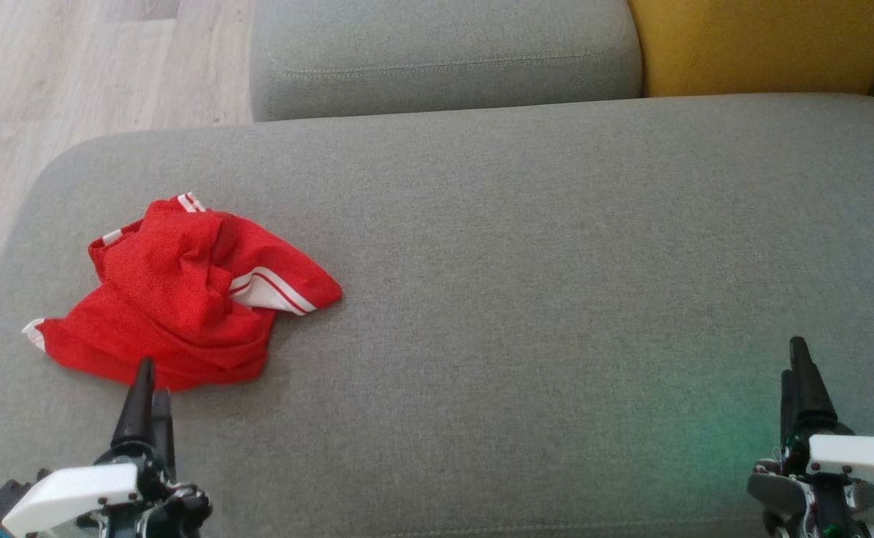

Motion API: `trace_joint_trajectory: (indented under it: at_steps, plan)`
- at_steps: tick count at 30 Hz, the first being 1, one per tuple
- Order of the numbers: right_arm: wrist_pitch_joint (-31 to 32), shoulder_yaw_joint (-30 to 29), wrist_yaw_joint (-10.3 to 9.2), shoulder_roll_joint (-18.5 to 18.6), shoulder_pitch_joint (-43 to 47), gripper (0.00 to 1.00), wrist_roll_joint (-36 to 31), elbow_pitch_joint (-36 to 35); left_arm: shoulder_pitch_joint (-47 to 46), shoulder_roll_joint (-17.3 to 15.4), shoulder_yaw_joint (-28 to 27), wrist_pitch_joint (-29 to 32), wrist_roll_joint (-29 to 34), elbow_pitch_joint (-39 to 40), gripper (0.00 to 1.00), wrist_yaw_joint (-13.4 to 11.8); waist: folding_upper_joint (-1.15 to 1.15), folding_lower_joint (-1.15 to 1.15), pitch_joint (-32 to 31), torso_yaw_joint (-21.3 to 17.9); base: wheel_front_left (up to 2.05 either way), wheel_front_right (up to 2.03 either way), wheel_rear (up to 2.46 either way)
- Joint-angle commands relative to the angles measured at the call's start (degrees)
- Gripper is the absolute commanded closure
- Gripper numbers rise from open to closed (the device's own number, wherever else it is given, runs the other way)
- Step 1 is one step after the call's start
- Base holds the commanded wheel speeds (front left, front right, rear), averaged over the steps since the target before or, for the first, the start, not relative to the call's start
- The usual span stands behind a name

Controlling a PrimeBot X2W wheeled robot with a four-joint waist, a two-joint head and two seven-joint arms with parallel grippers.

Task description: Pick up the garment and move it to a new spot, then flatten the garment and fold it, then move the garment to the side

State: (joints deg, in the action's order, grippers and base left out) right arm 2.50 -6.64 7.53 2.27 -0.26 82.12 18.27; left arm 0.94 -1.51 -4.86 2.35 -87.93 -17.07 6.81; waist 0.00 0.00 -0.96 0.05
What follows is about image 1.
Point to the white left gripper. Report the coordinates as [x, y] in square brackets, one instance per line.
[70, 493]

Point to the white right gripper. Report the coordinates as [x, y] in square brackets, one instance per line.
[855, 459]

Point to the red shorts white stripes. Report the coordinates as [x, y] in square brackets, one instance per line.
[108, 347]

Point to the yellow pillow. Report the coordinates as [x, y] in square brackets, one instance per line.
[765, 45]

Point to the grey sofa back cushion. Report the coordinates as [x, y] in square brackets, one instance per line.
[444, 45]

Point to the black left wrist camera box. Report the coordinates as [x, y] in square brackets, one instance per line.
[7, 502]

